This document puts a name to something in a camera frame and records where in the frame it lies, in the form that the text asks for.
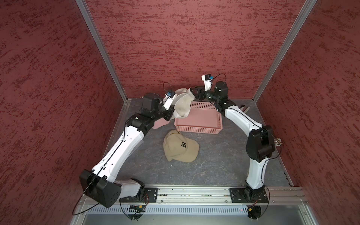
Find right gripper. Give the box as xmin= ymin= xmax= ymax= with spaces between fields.
xmin=191 ymin=84 xmax=221 ymax=103

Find pink baseball cap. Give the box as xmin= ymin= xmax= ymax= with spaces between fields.
xmin=152 ymin=118 xmax=170 ymax=129

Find cream white baseball cap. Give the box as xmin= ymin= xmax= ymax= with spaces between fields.
xmin=164 ymin=88 xmax=195 ymax=120

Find pink plastic basket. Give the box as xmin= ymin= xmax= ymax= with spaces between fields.
xmin=174 ymin=101 xmax=223 ymax=135

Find beige baseball cap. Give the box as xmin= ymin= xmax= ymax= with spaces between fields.
xmin=163 ymin=130 xmax=200 ymax=163

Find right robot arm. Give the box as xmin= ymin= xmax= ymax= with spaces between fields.
xmin=190 ymin=82 xmax=275 ymax=199

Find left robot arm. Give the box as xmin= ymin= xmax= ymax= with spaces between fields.
xmin=79 ymin=91 xmax=177 ymax=208

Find stapler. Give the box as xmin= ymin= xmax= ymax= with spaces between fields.
xmin=240 ymin=105 xmax=249 ymax=114

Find pens in cup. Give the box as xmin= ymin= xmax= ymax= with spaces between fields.
xmin=274 ymin=138 xmax=283 ymax=146

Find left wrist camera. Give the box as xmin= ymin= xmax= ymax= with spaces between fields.
xmin=163 ymin=91 xmax=177 ymax=110

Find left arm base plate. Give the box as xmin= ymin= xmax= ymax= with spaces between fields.
xmin=120 ymin=187 xmax=158 ymax=203

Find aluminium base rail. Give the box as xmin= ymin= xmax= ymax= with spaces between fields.
xmin=81 ymin=185 xmax=308 ymax=204

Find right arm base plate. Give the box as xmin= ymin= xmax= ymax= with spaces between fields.
xmin=229 ymin=187 xmax=269 ymax=203

